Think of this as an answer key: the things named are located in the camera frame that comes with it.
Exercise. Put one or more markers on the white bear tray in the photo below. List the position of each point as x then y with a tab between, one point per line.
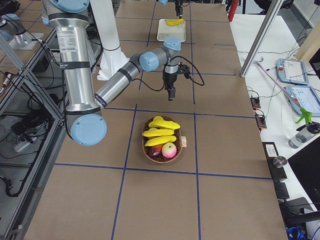
164	31

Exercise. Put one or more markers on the blue teach pendant far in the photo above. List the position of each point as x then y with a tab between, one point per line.
292	72

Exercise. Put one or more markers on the orange electronics board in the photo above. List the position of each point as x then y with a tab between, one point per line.
259	115

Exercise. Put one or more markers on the paper basket label tag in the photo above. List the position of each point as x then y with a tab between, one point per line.
183	141

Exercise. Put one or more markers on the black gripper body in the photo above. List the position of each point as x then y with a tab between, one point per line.
169	79
178	10

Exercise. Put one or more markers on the blue teach pendant near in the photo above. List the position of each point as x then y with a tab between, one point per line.
306	96

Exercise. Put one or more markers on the brown wicker basket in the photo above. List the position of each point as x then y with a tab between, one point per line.
160	159

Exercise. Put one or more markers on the pink apple far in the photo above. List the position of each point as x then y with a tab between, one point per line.
155	150

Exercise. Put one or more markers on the red cylinder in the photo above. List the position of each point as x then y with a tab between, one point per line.
232	9

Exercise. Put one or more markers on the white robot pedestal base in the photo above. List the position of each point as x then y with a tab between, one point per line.
112	56

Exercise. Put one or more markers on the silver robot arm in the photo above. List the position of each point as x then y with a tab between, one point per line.
84	121
164	2

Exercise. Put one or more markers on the pink apple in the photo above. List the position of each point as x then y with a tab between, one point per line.
169	150
155	150

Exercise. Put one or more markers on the clear water bottle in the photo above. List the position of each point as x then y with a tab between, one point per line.
304	134

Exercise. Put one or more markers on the blue teach pendant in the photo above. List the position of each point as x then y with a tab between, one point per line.
306	96
292	72

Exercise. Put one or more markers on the pink apple near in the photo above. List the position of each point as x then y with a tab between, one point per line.
169	150

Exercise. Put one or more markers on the black monitor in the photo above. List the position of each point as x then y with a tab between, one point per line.
306	166

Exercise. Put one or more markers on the aluminium frame post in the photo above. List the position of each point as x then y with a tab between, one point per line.
269	18

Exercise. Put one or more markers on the yellow banana moved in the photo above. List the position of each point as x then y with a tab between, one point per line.
159	122
174	22

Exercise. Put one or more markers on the metal cup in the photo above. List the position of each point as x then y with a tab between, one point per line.
279	161

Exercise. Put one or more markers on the yellow banana long curved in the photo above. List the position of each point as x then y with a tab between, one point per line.
159	136

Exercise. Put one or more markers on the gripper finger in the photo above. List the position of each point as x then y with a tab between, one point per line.
170	94
173	92
180	12
177	10

